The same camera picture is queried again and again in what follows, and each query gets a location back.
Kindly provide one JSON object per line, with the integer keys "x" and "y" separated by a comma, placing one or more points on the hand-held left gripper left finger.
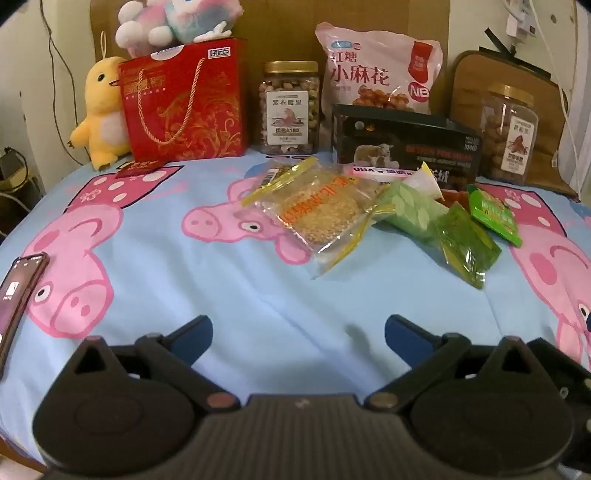
{"x": 194, "y": 333}

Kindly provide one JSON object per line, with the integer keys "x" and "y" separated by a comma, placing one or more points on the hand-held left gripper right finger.
{"x": 407, "y": 334}

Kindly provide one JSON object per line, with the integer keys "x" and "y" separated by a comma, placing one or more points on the dark green snack packet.
{"x": 466, "y": 244}

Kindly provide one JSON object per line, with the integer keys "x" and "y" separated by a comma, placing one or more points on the light green snack packet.
{"x": 411, "y": 207}

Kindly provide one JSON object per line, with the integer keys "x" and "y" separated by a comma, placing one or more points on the red snack packet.
{"x": 451, "y": 196}

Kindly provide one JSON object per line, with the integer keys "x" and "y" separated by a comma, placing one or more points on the bright green small packet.
{"x": 494, "y": 214}

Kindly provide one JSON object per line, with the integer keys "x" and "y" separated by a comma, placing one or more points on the clear yellow snack packet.
{"x": 318, "y": 212}

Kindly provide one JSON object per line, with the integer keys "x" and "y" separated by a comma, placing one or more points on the white snack packet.
{"x": 425, "y": 181}

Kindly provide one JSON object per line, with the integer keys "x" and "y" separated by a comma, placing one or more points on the black cardboard box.
{"x": 415, "y": 138}

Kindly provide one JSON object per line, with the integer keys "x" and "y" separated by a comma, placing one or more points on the pig print blanket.
{"x": 207, "y": 286}

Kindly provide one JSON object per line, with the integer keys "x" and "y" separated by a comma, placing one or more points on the small red card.
{"x": 138, "y": 167}

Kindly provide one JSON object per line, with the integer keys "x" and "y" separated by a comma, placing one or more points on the black smartphone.
{"x": 14, "y": 295}

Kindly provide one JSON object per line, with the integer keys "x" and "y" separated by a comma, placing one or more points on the red gift bag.
{"x": 184, "y": 115}

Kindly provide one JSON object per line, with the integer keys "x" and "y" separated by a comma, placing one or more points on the pecan jar with gold lid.
{"x": 508, "y": 134}

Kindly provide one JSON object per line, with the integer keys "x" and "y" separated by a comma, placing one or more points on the yellow plush duck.
{"x": 104, "y": 106}

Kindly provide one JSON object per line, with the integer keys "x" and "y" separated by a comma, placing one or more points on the black power adapter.
{"x": 11, "y": 166}

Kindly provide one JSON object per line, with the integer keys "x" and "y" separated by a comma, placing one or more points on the cashew jar with gold lid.
{"x": 288, "y": 101}

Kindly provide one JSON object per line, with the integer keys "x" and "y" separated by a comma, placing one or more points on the brown seat cushion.
{"x": 471, "y": 83}

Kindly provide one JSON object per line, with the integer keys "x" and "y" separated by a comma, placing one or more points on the large pink snack bag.
{"x": 369, "y": 69}

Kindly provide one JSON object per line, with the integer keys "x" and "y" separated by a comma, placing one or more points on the black tape strip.
{"x": 498, "y": 40}

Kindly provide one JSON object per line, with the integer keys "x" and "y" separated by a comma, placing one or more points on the pink and blue plush toy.
{"x": 152, "y": 27}

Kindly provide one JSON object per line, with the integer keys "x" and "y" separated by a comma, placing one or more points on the white power strip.
{"x": 519, "y": 22}

